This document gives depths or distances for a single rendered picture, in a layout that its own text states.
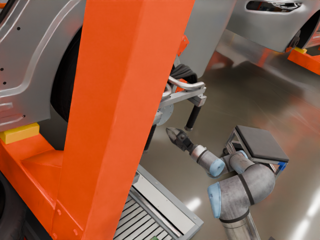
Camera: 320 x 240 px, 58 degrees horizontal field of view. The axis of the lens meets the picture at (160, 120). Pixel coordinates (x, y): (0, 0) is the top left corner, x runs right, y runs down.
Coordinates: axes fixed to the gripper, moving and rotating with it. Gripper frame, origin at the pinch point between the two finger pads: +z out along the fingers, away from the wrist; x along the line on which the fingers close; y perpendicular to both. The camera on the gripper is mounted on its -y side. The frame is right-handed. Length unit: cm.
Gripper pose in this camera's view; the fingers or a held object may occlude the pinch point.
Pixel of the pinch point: (167, 128)
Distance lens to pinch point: 163.7
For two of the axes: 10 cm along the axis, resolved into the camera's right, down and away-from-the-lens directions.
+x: 6.6, -7.4, 1.4
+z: -7.1, -5.5, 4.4
